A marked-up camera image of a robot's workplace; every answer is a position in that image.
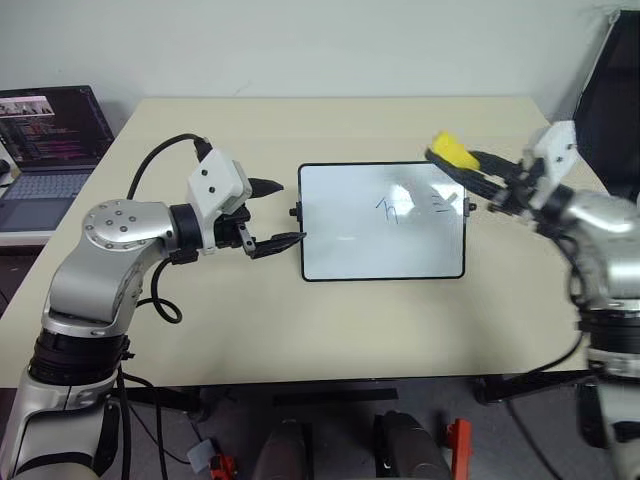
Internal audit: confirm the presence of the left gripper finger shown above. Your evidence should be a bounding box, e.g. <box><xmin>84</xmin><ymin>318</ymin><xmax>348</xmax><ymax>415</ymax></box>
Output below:
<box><xmin>248</xmin><ymin>177</ymin><xmax>286</xmax><ymax>200</ymax></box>
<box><xmin>238</xmin><ymin>224</ymin><xmax>308</xmax><ymax>262</ymax></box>

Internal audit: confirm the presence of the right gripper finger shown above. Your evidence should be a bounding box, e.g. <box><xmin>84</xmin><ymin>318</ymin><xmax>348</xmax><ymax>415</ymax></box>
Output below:
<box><xmin>424</xmin><ymin>147</ymin><xmax>507</xmax><ymax>199</ymax></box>
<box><xmin>471</xmin><ymin>148</ymin><xmax>524</xmax><ymax>178</ymax></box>

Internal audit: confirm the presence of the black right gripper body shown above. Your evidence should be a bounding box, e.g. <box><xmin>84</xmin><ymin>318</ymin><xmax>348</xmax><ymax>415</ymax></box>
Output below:
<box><xmin>491</xmin><ymin>158</ymin><xmax>546</xmax><ymax>217</ymax></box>

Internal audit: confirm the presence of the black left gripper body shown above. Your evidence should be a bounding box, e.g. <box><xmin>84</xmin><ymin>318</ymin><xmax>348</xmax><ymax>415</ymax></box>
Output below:
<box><xmin>214</xmin><ymin>202</ymin><xmax>254</xmax><ymax>251</ymax></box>

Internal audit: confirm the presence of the yellow eraser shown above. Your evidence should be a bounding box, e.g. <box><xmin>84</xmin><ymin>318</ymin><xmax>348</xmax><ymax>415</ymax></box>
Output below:
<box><xmin>431</xmin><ymin>130</ymin><xmax>482</xmax><ymax>172</ymax></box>

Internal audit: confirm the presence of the black-framed whiteboard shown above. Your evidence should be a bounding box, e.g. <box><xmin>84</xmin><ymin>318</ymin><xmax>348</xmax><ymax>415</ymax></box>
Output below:
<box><xmin>289</xmin><ymin>161</ymin><xmax>477</xmax><ymax>284</ymax></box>

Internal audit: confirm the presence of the black office chair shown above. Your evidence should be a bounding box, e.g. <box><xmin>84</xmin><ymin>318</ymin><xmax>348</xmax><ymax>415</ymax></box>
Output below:
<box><xmin>572</xmin><ymin>8</ymin><xmax>640</xmax><ymax>202</ymax></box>

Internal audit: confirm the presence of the open grey laptop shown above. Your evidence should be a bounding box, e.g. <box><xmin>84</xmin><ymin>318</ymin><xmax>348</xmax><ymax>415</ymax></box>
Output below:
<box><xmin>0</xmin><ymin>84</ymin><xmax>116</xmax><ymax>233</ymax></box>

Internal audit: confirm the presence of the dark rounded shape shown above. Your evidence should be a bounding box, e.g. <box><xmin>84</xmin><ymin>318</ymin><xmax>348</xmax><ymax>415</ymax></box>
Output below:
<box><xmin>372</xmin><ymin>410</ymin><xmax>454</xmax><ymax>480</ymax></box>
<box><xmin>252</xmin><ymin>418</ymin><xmax>317</xmax><ymax>480</ymax></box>

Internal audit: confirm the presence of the white side table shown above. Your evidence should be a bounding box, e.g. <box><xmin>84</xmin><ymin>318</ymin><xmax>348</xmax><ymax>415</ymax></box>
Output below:
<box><xmin>0</xmin><ymin>227</ymin><xmax>54</xmax><ymax>249</ymax></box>

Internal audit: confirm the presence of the white plastic piece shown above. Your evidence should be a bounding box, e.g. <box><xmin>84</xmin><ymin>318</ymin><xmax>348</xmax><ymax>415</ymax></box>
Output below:
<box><xmin>188</xmin><ymin>438</ymin><xmax>214</xmax><ymax>474</ymax></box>

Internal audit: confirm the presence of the small red clamp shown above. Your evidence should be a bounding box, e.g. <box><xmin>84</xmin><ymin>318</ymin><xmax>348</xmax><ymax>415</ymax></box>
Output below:
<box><xmin>208</xmin><ymin>452</ymin><xmax>237</xmax><ymax>480</ymax></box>

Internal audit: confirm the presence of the tall red clamp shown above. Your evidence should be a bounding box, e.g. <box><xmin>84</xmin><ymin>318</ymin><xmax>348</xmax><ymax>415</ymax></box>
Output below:
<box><xmin>445</xmin><ymin>418</ymin><xmax>474</xmax><ymax>480</ymax></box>

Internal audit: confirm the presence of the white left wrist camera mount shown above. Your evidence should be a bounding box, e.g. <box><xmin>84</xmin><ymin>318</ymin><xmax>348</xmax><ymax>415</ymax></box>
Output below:
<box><xmin>186</xmin><ymin>146</ymin><xmax>254</xmax><ymax>257</ymax></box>

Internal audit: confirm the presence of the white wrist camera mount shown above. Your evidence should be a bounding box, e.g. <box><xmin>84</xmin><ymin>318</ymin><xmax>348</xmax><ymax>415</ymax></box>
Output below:
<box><xmin>522</xmin><ymin>120</ymin><xmax>584</xmax><ymax>211</ymax></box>
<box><xmin>186</xmin><ymin>146</ymin><xmax>254</xmax><ymax>257</ymax></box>

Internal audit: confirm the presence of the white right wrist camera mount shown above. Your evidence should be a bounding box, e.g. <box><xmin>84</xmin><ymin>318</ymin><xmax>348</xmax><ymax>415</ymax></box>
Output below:
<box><xmin>522</xmin><ymin>120</ymin><xmax>584</xmax><ymax>211</ymax></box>

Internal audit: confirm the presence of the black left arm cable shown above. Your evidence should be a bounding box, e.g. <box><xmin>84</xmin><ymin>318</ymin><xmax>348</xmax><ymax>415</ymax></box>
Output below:
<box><xmin>126</xmin><ymin>133</ymin><xmax>216</xmax><ymax>326</ymax></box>

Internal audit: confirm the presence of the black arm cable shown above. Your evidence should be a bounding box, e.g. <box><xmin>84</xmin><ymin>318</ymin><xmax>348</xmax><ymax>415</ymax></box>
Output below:
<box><xmin>126</xmin><ymin>133</ymin><xmax>216</xmax><ymax>326</ymax></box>
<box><xmin>502</xmin><ymin>327</ymin><xmax>586</xmax><ymax>480</ymax></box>

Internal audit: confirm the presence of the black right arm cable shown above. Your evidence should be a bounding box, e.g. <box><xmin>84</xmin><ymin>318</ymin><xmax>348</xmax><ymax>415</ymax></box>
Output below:
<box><xmin>502</xmin><ymin>327</ymin><xmax>586</xmax><ymax>480</ymax></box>

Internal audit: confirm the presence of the black table frame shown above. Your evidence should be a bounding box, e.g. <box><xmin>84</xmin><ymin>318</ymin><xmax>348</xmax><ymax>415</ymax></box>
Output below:
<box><xmin>112</xmin><ymin>370</ymin><xmax>599</xmax><ymax>422</ymax></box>

